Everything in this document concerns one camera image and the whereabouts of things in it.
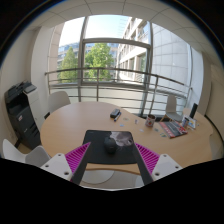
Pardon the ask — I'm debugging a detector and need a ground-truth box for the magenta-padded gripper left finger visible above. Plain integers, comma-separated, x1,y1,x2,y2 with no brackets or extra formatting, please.
40,142,93,186

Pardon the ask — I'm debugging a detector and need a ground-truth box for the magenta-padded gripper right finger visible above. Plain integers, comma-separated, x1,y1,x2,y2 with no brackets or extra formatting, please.
133,142,184,186

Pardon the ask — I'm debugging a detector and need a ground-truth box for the black computer mouse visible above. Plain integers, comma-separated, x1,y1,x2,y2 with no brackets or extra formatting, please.
103,136,118,155

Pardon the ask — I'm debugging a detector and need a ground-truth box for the black cat-print mouse pad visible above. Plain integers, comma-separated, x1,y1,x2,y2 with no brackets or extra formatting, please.
82,129,139,165

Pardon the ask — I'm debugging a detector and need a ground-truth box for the red and blue magazine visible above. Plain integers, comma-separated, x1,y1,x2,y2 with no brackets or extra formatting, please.
158,120,189,139

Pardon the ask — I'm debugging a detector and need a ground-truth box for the white colourful booklet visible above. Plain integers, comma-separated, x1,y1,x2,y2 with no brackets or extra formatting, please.
186,116,198,130

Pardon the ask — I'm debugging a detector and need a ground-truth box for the black whiteboard eraser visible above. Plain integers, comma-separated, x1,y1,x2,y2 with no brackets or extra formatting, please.
109,108,121,119

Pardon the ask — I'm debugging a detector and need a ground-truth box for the tall black speaker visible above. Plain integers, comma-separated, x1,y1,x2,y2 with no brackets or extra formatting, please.
189,102,199,120

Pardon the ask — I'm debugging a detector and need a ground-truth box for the black and white office printer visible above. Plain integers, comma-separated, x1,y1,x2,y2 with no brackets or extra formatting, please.
3,80,46,151

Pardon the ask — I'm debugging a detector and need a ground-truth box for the metal window railing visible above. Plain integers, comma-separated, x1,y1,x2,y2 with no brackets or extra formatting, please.
44,67,193,118

